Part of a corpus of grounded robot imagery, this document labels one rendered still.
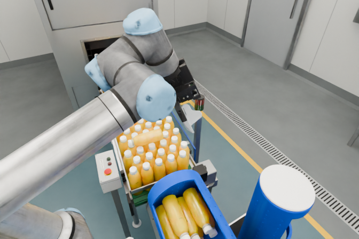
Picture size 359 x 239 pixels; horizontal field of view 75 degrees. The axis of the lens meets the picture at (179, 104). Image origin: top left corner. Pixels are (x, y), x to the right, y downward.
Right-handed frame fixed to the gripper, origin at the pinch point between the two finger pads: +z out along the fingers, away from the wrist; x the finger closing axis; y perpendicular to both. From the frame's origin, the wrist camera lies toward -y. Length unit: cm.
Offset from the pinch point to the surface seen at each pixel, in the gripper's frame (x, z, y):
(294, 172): 3, 83, 36
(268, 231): -17, 98, 10
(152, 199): -3, 41, -32
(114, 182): 15, 44, -54
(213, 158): 86, 187, -13
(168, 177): 2.8, 37.5, -22.1
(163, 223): -12, 47, -31
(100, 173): 20, 39, -58
